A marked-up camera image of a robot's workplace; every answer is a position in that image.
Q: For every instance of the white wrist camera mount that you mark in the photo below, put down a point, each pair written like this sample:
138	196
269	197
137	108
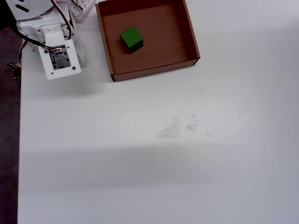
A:
61	67

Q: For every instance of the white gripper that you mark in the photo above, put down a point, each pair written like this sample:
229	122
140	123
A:
80	52

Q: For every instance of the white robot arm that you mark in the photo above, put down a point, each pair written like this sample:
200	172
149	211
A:
39	9

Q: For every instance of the brown cardboard box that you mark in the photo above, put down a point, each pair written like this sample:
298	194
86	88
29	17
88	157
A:
163	53

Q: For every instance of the brass table bracket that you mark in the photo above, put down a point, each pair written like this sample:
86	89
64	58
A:
16	72

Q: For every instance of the green cube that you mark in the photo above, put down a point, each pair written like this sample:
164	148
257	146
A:
132	37

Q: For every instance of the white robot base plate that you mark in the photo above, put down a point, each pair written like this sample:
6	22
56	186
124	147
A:
81	10

